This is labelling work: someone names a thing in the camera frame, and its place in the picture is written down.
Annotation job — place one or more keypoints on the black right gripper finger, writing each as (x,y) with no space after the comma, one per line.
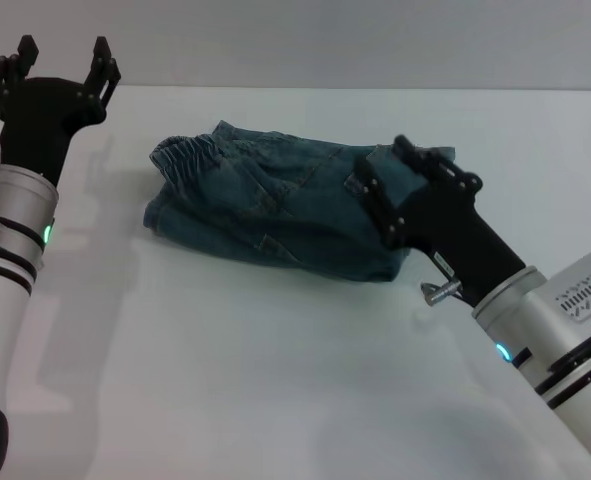
(380,200)
(437,162)

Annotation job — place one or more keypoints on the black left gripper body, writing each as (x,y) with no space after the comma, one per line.
(40,125)

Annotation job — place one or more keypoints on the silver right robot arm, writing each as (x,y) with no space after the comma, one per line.
(560,340)

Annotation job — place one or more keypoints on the blue denim shorts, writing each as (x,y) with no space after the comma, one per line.
(275,210)

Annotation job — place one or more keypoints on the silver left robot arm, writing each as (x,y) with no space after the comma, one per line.
(10,260)

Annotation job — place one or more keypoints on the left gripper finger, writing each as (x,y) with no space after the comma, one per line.
(102,75)
(12,65)

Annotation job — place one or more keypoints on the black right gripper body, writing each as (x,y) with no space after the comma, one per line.
(455,230)

